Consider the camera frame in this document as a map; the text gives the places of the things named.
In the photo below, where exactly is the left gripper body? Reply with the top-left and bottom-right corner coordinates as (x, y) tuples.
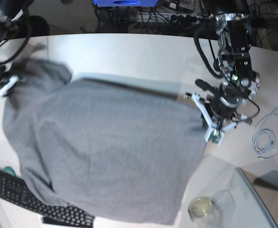
(184, 88), (251, 145)

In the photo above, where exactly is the grey t-shirt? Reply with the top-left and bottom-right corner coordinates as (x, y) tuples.
(3, 59), (206, 225)

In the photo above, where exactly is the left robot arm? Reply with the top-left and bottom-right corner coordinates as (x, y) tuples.
(185, 0), (260, 144)

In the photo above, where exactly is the green tape roll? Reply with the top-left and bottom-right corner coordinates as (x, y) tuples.
(2, 166), (16, 177)

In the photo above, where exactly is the clear glass jar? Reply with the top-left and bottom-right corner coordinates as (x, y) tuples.
(188, 197), (222, 228)

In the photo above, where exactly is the clear plastic box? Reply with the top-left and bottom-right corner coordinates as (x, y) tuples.
(212, 166), (278, 228)

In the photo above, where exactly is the power strip with red light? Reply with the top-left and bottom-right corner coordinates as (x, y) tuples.
(169, 14), (205, 26)

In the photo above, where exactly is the black computer keyboard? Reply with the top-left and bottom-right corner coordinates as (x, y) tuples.
(0, 170), (94, 228)

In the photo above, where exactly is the blue box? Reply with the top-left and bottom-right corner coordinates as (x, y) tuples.
(92, 0), (158, 7)

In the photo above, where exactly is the coiled white cable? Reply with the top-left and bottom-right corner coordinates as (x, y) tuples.
(251, 102), (278, 160)

